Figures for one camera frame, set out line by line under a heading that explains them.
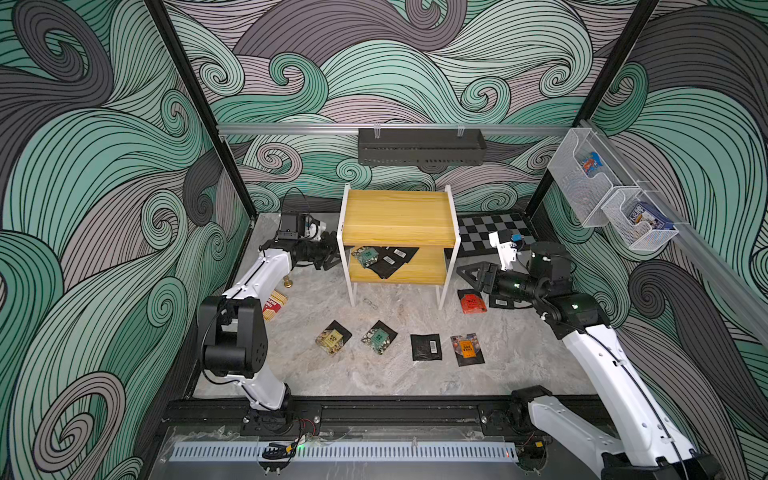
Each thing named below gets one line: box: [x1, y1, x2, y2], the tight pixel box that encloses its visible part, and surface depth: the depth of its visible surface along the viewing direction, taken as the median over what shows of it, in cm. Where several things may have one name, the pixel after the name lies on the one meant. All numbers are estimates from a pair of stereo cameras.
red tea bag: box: [457, 289, 488, 314], surface depth 97 cm
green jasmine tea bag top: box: [361, 320, 398, 355], surface depth 89 cm
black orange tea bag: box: [450, 332, 485, 367], surface depth 87 cm
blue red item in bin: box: [582, 151, 603, 175], surface depth 85 cm
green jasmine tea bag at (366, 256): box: [351, 246, 379, 269], surface depth 89 cm
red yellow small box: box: [262, 290, 288, 321], surface depth 94 cm
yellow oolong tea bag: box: [315, 320, 353, 355], surface depth 89 cm
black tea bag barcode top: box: [410, 334, 443, 361], surface depth 87 cm
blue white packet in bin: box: [628, 201, 674, 230], surface depth 67 cm
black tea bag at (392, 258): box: [372, 246, 420, 271], surface depth 88 cm
